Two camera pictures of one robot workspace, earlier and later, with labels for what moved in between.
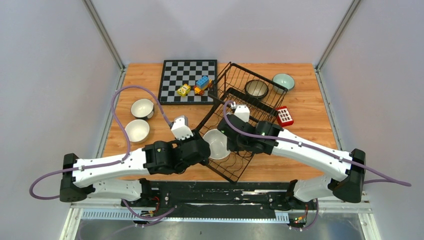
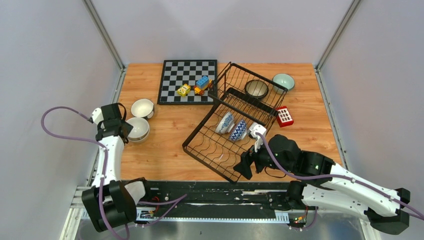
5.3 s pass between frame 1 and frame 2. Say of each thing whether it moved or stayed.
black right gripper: moved
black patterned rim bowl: stayed
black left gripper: moved
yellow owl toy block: stayed
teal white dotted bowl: stayed
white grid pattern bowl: stayed
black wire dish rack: stayed
